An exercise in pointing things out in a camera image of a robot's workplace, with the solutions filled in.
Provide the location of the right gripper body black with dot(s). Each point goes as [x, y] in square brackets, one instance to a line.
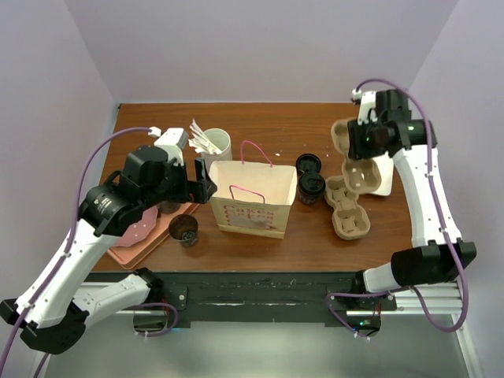
[365, 139]

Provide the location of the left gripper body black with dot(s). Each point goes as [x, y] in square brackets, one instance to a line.
[177, 183]

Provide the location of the white rectangular plate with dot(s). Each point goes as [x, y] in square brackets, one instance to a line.
[385, 167]

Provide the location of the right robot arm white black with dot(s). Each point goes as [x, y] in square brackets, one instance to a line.
[438, 253]

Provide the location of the salmon pink plastic tray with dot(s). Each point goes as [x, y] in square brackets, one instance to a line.
[130, 257]

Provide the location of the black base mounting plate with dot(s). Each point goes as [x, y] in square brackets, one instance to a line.
[261, 297]

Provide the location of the white cylindrical holder cup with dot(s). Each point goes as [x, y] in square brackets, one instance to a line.
[222, 141]

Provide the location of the brown pulp cup carrier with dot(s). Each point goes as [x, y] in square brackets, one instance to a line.
[350, 220]
[361, 176]

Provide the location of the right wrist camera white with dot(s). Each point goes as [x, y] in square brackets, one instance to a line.
[367, 106]

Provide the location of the dark translucent plastic cup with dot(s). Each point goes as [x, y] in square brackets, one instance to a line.
[184, 229]

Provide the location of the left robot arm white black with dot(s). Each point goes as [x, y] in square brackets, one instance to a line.
[51, 317]

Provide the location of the black cup lid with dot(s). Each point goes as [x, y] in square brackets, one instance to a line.
[308, 163]
[311, 183]

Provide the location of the pink dotted plate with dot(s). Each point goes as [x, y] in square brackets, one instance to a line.
[138, 231]

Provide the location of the paper bag with pink handles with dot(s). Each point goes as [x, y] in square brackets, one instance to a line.
[253, 198]

